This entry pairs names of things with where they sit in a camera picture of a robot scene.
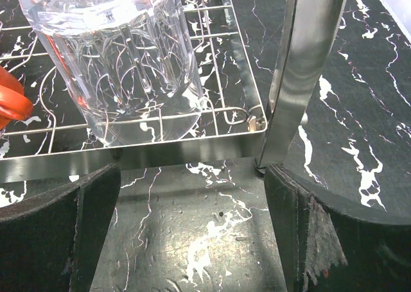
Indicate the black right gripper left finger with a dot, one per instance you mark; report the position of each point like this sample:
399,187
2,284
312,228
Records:
52,241

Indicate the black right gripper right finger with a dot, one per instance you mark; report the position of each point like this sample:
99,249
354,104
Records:
327,242

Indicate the small orange mug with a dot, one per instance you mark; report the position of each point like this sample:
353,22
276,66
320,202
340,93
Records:
14,104

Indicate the clear ribbed glass cup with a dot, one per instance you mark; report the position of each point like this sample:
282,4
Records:
129,65

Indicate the stainless steel dish rack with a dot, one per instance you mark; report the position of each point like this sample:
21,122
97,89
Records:
234,121

